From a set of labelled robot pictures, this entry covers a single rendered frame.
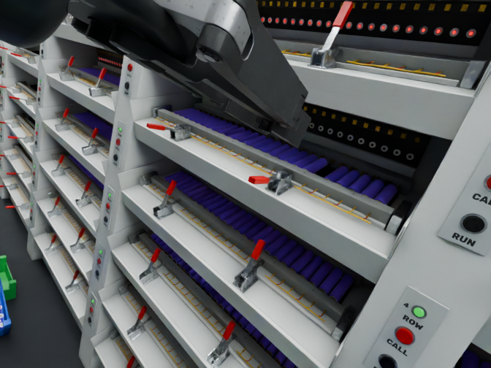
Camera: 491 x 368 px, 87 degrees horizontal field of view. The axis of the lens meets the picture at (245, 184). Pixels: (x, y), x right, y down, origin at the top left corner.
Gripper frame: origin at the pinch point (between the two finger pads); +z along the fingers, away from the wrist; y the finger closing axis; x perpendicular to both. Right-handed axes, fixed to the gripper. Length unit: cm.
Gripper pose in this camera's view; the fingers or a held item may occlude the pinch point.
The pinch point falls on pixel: (269, 115)
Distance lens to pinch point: 24.1
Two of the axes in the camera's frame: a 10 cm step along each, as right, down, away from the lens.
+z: 5.5, 1.4, 8.3
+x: -4.1, 9.1, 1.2
